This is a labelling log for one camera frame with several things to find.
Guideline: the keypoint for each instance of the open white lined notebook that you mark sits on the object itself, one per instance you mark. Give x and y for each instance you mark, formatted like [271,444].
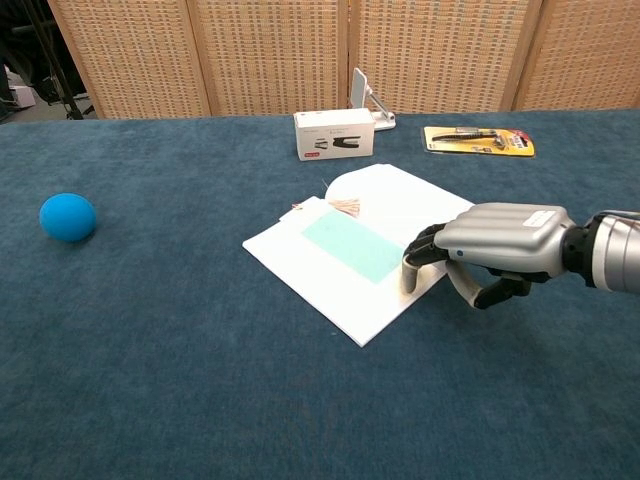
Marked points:
[350,305]

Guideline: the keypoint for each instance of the blue foam ball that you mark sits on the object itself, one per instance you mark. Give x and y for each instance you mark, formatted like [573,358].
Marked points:
[67,217]

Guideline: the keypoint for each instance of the white cardboard product box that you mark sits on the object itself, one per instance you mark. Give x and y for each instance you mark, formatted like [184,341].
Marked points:
[332,135]

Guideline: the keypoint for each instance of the light blue white bookmark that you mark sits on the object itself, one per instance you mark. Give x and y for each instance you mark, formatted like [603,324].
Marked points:
[355,245]

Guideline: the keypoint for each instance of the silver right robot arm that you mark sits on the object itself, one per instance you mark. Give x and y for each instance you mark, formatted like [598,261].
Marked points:
[612,252]

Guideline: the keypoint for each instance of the yellow blister pack with knife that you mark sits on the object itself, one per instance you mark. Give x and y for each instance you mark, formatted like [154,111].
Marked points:
[477,141]

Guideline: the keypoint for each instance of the woven wooden folding screen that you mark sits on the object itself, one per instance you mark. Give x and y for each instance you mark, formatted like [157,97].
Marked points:
[225,55]

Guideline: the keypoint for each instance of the blue carpet table cover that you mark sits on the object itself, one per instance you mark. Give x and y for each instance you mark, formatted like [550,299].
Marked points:
[150,350]

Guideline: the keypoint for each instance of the black tripod stand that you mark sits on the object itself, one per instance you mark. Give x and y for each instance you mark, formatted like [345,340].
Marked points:
[62,85]

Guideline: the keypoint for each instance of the white folding phone stand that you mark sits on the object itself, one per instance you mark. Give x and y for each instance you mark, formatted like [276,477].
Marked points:
[361,90]

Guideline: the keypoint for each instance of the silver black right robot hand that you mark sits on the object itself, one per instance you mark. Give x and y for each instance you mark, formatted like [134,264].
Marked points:
[505,235]

